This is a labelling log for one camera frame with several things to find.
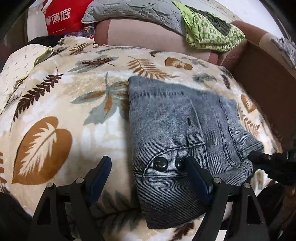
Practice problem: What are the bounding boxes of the black cloth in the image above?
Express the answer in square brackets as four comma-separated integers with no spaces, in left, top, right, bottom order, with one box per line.
[30,35,65,47]

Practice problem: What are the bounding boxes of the grey-blue denim pants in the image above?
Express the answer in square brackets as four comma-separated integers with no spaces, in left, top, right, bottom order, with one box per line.
[128,76,265,230]

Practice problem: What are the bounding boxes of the white pillow with small print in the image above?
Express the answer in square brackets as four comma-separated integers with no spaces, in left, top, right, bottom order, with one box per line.
[0,44,54,112]

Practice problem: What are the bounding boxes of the dark grey-green cloth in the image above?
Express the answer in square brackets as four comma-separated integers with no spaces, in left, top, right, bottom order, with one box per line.
[196,9,233,35]

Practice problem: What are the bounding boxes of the light grey crumpled cloth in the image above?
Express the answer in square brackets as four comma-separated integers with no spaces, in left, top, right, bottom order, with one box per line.
[271,37,296,65]

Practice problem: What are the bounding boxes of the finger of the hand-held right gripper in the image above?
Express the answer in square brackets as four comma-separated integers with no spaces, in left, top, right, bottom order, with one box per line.
[248,151,278,170]

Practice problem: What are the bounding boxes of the red shopping bag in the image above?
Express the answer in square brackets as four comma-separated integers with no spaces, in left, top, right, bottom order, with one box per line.
[45,0,93,36]

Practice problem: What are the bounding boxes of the brown wooden board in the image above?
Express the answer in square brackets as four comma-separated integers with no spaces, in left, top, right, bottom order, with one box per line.
[231,40,296,153]

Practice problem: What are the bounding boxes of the green patterned cloth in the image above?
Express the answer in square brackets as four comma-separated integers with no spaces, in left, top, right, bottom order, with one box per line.
[173,1,246,52]

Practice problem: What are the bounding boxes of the pink and brown plush cushion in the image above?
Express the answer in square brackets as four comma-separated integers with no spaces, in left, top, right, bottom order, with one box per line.
[95,19,285,67]

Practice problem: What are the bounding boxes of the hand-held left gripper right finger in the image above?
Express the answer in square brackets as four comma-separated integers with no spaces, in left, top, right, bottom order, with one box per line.
[185,156,271,241]

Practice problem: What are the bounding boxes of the grey quilted pillow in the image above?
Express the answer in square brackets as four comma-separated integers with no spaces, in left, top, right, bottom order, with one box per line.
[81,0,188,35]

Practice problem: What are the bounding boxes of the purple snack packets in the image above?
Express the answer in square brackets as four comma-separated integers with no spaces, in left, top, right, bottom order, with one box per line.
[65,27,96,39]

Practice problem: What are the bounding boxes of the cream leaf print blanket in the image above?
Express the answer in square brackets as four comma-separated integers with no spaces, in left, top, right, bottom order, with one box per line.
[0,37,285,241]

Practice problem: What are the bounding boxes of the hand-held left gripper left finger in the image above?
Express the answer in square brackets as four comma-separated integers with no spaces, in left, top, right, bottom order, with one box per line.
[29,156,112,241]

